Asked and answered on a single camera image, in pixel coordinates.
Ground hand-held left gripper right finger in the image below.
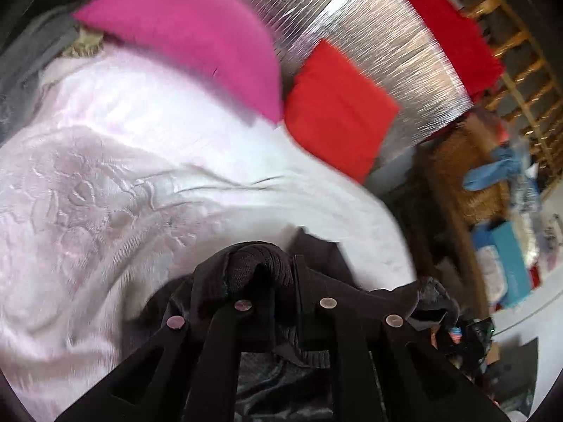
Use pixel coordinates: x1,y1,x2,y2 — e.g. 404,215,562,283
296,258,512,422

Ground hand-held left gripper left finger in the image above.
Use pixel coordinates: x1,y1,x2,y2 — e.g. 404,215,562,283
55,268,277,422

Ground black quilted jacket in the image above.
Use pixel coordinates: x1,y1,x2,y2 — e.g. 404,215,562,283
125,228,462,422

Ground light blue cardboard box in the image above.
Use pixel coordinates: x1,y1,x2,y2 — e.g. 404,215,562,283
472,220,534,309

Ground wicker basket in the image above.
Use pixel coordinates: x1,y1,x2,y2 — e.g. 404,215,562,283
428,119,514,226

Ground blue cloth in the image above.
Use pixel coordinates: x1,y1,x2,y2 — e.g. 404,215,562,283
463,144,536,193

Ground white embossed bed blanket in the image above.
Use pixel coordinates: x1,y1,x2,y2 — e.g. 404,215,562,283
0,47,419,407

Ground red folded cloth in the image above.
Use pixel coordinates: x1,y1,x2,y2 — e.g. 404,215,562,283
283,39,402,186

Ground silver foil insulation board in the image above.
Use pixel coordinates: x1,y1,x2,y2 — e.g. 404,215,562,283
223,0,476,164

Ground pink pillow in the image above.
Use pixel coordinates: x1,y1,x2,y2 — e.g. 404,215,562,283
72,0,285,124

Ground grey garment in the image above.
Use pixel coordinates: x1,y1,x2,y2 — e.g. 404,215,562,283
0,11,107,142

